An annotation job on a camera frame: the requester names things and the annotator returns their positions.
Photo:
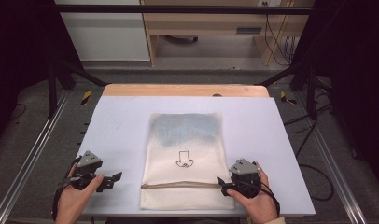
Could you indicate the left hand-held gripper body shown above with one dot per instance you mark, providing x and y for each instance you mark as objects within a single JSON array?
[{"x": 86, "y": 168}]

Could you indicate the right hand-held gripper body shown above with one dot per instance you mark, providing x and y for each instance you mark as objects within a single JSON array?
[{"x": 246, "y": 183}]

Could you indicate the white mesh laundry bag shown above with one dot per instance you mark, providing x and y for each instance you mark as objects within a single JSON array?
[{"x": 184, "y": 196}]

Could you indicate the person's right hand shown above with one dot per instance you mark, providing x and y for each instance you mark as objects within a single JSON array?
[{"x": 259, "y": 207}]

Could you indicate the person's left hand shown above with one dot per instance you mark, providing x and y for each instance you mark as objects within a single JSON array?
[{"x": 69, "y": 202}]

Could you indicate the white table cover sheet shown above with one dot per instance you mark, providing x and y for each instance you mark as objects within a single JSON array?
[{"x": 122, "y": 130}]

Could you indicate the blue garment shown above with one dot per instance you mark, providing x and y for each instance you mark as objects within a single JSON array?
[{"x": 186, "y": 129}]

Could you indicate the yellow black tape piece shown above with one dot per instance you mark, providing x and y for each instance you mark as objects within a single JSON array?
[
  {"x": 285, "y": 98},
  {"x": 87, "y": 97}
]

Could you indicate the black stand leg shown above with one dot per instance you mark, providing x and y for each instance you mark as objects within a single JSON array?
[
  {"x": 310, "y": 90},
  {"x": 52, "y": 90}
]

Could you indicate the wooden table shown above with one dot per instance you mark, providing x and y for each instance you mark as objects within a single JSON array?
[{"x": 178, "y": 90}]

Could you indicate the black curtain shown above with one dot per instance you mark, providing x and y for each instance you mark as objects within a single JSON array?
[
  {"x": 355, "y": 77},
  {"x": 19, "y": 56}
]

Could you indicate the white cabinet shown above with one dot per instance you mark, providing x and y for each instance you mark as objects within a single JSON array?
[{"x": 106, "y": 34}]

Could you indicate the grey label plate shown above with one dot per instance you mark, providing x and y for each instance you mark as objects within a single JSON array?
[{"x": 249, "y": 30}]

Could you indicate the wooden desk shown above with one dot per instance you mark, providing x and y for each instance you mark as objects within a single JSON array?
[{"x": 209, "y": 21}]

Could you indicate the aluminium rail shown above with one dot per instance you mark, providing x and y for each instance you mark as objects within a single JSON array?
[
  {"x": 330, "y": 165},
  {"x": 29, "y": 161}
]

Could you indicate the black metal frame bar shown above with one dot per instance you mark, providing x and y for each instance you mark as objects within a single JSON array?
[{"x": 178, "y": 9}]

